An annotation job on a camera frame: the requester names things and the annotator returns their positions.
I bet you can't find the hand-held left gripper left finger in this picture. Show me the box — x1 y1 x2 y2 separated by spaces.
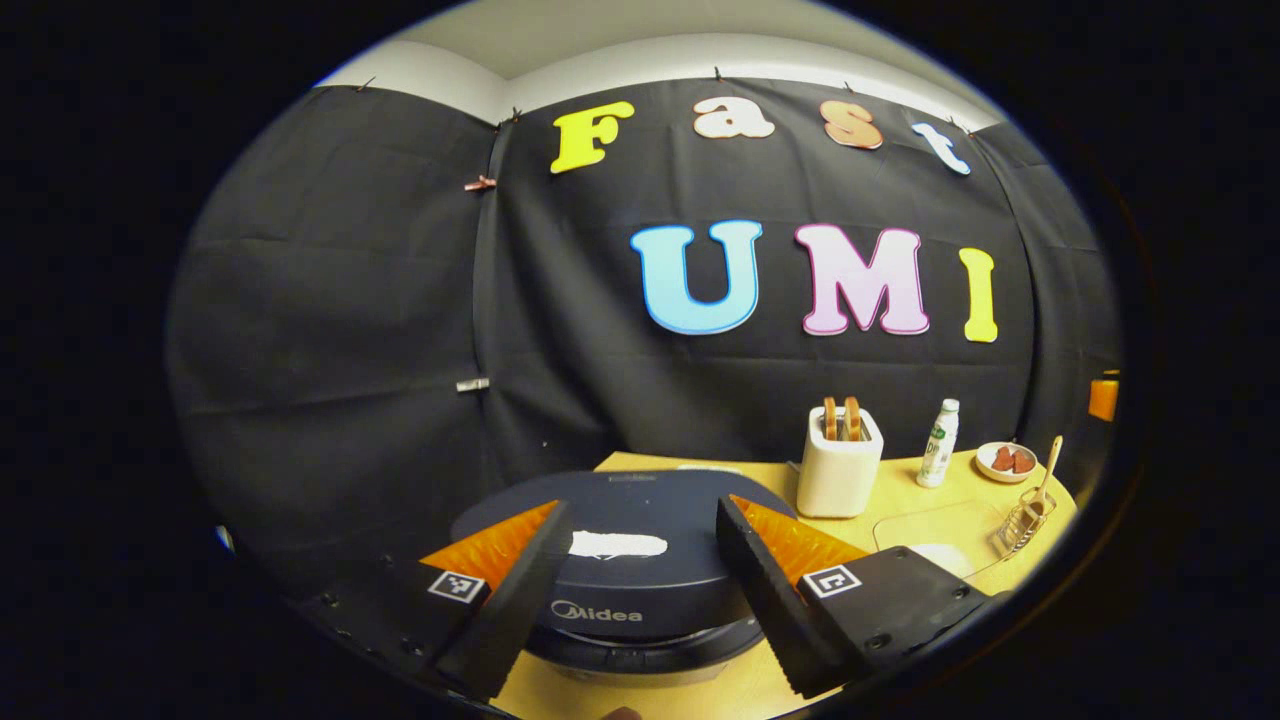
300 500 571 701

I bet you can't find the white milk bottle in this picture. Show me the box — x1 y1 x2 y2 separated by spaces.
917 399 961 489

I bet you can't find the white plate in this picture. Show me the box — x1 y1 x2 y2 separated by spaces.
975 441 1039 484

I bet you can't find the wire chopstick holder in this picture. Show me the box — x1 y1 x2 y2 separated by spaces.
997 490 1058 559

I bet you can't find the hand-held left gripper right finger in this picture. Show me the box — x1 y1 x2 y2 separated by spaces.
715 493 991 699

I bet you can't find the black backdrop cloth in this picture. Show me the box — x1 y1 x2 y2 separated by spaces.
165 78 1121 641

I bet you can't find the white toaster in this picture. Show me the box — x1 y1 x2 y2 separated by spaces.
797 405 885 519

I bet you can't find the dark lidded rice cooker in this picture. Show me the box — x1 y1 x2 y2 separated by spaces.
450 470 801 686

